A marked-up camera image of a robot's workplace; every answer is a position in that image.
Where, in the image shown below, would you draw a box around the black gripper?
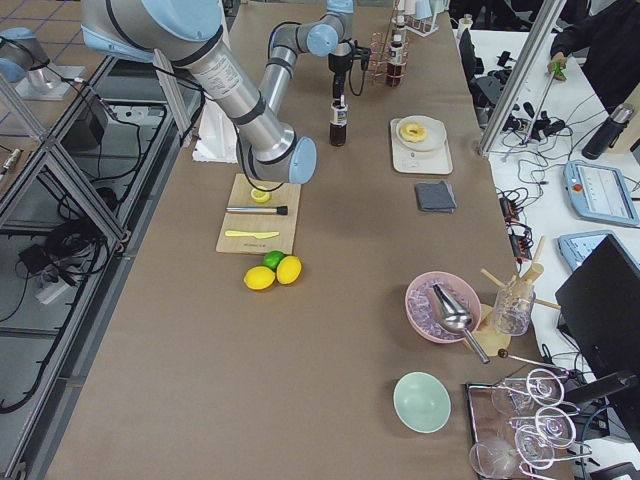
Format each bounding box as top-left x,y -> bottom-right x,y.
328,53 -> 353,98

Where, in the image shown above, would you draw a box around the tea bottle top rack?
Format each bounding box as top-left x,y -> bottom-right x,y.
329,96 -> 348,146

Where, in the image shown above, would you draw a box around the tea bottle rack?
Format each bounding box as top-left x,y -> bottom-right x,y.
386,41 -> 404,87
329,96 -> 348,146
391,14 -> 406,43

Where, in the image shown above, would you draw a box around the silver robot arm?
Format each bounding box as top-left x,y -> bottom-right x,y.
81,1 -> 354,184
1,27 -> 85,101

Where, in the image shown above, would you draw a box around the tea bottle right rack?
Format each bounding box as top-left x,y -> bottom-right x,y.
386,41 -> 404,87

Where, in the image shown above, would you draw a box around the tea bottle middle rack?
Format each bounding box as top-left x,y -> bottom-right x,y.
391,14 -> 406,43

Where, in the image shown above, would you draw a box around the cream serving tray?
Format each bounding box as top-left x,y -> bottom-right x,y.
390,118 -> 453,175

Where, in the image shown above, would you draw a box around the black glass tray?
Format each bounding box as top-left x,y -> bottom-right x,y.
465,381 -> 589,480

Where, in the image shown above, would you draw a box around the white cup rack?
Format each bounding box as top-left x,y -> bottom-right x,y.
394,0 -> 439,37

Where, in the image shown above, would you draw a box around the white round plate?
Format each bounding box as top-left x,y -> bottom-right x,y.
392,115 -> 446,152

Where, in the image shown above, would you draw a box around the half lemon slice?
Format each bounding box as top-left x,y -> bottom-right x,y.
250,188 -> 271,204

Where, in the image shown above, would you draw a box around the steel muddler black tip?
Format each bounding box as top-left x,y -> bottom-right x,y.
225,205 -> 289,216

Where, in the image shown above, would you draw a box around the grey folded cloth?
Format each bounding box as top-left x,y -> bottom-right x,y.
414,180 -> 457,213

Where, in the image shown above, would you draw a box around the yellow plastic knife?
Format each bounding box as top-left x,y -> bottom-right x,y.
224,230 -> 280,239

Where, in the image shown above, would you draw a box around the green lime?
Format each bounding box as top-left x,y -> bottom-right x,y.
262,250 -> 286,271

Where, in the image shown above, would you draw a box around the yellow lemon upper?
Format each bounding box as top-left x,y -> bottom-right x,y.
276,255 -> 302,285

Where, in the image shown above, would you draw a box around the yellow lemon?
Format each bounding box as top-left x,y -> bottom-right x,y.
243,265 -> 276,291
276,255 -> 302,285

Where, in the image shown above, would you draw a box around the yellow lemon lower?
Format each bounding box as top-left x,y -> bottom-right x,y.
243,265 -> 276,291

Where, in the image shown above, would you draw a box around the clear ice cubes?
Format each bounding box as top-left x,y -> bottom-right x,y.
408,274 -> 479,340

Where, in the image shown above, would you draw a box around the pink bowl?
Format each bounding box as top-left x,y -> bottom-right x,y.
404,270 -> 483,346

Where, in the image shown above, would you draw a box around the person in black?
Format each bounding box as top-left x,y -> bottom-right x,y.
547,0 -> 639,112

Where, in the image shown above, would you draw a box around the black water bottle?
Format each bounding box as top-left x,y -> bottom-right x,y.
581,103 -> 634,160

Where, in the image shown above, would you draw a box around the steel ice scoop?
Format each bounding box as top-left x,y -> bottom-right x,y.
432,284 -> 490,364

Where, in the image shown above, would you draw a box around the robot teach pendant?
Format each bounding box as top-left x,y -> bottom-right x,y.
563,161 -> 639,227

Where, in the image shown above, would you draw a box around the clear glass mug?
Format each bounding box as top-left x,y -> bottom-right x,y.
491,279 -> 535,336

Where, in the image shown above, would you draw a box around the wooden cup stand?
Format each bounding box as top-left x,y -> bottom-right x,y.
469,235 -> 562,357

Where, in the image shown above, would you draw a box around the mint green bowl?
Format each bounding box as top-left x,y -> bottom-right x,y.
393,372 -> 452,434

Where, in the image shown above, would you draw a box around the black monitor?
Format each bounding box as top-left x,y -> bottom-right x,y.
556,235 -> 639,442

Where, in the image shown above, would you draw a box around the wine glass upper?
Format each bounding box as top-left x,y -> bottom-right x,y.
491,368 -> 564,415

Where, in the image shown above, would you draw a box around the wine glass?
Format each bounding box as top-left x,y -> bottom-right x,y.
468,437 -> 519,479
491,368 -> 564,415
509,407 -> 576,470

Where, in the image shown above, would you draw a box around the wine glass middle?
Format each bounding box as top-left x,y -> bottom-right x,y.
509,407 -> 576,470

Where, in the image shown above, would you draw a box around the wine glass lower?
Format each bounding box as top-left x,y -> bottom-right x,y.
468,437 -> 519,479

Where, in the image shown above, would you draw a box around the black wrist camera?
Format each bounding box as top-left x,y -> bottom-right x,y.
352,43 -> 371,72

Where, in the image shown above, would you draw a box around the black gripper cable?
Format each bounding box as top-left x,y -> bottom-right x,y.
346,42 -> 372,97

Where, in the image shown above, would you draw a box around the copper wire bottle rack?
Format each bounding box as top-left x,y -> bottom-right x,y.
367,32 -> 409,87

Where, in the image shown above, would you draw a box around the glazed ring donut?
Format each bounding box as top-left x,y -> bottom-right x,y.
398,122 -> 428,143

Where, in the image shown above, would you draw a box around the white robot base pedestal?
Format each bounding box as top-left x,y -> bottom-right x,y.
192,100 -> 238,164

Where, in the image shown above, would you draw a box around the aluminium frame post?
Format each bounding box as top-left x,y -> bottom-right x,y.
477,0 -> 566,158

